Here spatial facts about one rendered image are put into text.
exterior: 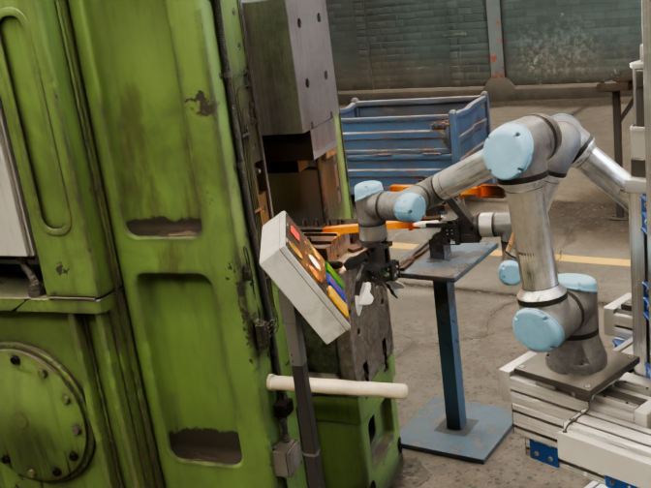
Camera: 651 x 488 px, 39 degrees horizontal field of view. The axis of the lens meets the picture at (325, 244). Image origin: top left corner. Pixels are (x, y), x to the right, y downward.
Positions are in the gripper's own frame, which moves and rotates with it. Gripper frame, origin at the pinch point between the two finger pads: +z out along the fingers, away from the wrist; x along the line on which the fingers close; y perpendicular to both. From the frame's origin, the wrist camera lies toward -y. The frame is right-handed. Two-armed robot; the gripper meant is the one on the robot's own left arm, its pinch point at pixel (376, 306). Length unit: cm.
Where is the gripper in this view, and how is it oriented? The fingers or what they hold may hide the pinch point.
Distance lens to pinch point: 253.7
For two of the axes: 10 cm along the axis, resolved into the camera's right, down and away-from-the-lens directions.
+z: 1.3, 9.5, 3.0
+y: 6.6, 1.4, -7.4
